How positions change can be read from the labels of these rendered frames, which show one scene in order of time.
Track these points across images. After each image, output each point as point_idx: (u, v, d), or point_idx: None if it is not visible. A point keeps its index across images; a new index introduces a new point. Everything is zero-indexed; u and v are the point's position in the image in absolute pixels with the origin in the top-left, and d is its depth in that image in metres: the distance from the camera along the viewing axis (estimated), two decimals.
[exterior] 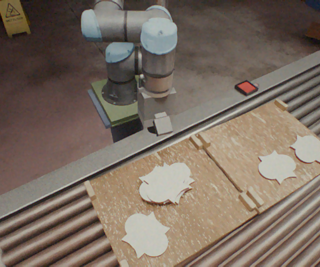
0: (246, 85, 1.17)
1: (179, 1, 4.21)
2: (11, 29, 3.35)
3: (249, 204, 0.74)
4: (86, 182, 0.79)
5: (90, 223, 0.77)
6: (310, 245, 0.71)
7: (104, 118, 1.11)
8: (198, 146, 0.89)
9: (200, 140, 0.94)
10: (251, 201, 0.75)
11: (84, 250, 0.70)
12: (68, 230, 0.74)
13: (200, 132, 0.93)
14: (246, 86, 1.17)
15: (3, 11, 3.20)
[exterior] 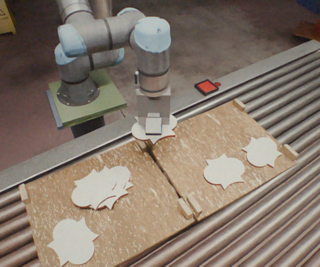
0: (207, 84, 1.13)
1: (168, 1, 4.17)
2: None
3: (185, 211, 0.70)
4: (20, 186, 0.75)
5: (23, 227, 0.73)
6: (250, 256, 0.67)
7: (58, 119, 1.07)
8: (142, 149, 0.85)
9: (146, 142, 0.90)
10: (188, 207, 0.71)
11: (11, 255, 0.66)
12: None
13: None
14: (207, 85, 1.13)
15: None
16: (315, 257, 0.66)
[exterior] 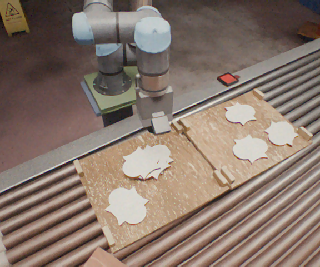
0: (228, 77, 1.26)
1: (175, 1, 4.30)
2: (10, 28, 3.43)
3: (221, 179, 0.83)
4: (75, 161, 0.88)
5: (78, 197, 0.86)
6: (277, 217, 0.80)
7: (95, 107, 1.20)
8: (178, 130, 0.98)
9: (181, 125, 1.02)
10: (223, 177, 0.84)
11: (71, 219, 0.78)
12: (58, 203, 0.83)
13: (181, 118, 1.02)
14: (228, 78, 1.25)
15: (3, 10, 3.29)
16: None
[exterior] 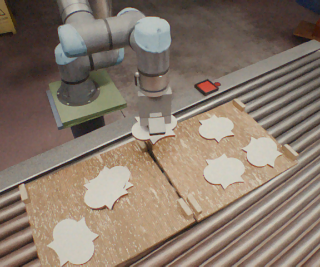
0: (207, 84, 1.13)
1: (168, 1, 4.17)
2: None
3: (185, 211, 0.70)
4: (20, 186, 0.75)
5: (23, 227, 0.73)
6: (250, 256, 0.67)
7: (58, 119, 1.07)
8: (142, 149, 0.85)
9: (146, 142, 0.90)
10: (188, 207, 0.71)
11: (11, 255, 0.66)
12: None
13: None
14: (207, 85, 1.13)
15: None
16: (315, 257, 0.66)
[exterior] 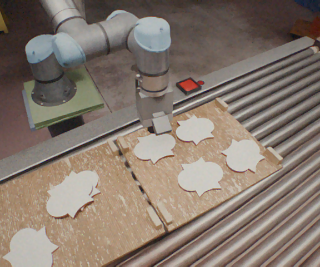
0: (189, 83, 1.07)
1: None
2: None
3: (153, 221, 0.64)
4: None
5: None
6: None
7: (31, 120, 1.01)
8: (113, 152, 0.79)
9: (119, 144, 0.83)
10: (156, 217, 0.65)
11: None
12: None
13: (119, 136, 0.83)
14: (189, 84, 1.07)
15: None
16: None
